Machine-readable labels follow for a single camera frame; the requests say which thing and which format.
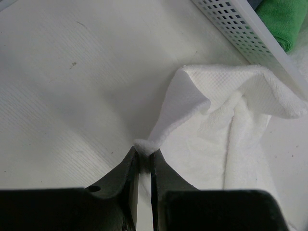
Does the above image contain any white rolled towel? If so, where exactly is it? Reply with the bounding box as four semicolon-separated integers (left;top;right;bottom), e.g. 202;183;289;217
288;28;308;80

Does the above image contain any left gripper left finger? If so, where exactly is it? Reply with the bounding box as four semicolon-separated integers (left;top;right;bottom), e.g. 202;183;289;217
0;147;139;231

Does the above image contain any white plastic basket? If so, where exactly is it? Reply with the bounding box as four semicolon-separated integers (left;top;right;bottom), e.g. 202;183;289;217
193;0;308;100

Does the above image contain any white towel pile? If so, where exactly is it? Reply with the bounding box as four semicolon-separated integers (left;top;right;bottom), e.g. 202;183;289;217
134;64;308;197

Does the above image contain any dark blue towel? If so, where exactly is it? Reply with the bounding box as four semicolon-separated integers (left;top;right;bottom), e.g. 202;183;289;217
247;0;263;9

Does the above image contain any green rolled towel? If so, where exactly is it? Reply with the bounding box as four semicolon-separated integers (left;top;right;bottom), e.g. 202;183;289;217
256;0;308;52

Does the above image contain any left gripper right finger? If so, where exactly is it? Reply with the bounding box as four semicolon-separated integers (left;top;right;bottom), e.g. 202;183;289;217
150;151;289;231

